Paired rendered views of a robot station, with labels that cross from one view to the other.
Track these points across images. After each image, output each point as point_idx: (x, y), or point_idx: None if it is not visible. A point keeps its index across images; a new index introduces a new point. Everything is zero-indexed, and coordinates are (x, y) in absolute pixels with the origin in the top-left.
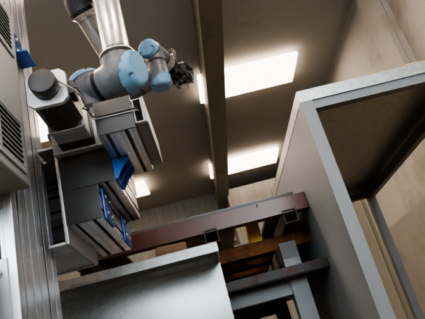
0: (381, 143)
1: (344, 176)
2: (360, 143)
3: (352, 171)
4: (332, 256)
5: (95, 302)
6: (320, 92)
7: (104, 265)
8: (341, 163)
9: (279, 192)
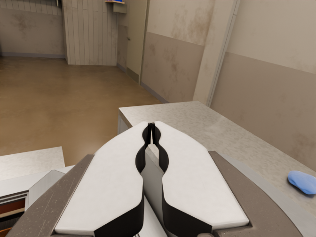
0: (268, 157)
1: (203, 124)
2: (267, 175)
3: (213, 128)
4: None
5: None
6: None
7: None
8: (222, 147)
9: (160, 178)
